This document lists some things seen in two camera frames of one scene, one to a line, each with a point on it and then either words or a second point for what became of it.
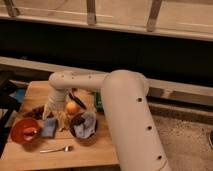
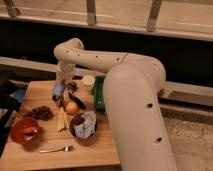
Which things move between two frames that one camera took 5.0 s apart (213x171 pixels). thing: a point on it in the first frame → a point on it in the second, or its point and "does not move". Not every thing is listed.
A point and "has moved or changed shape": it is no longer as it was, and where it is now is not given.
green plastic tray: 98,102 does not move
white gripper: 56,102 → 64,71
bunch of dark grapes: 37,113 does not move
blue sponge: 48,129 has moved or changed shape
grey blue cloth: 87,128 does not move
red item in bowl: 29,131 does not move
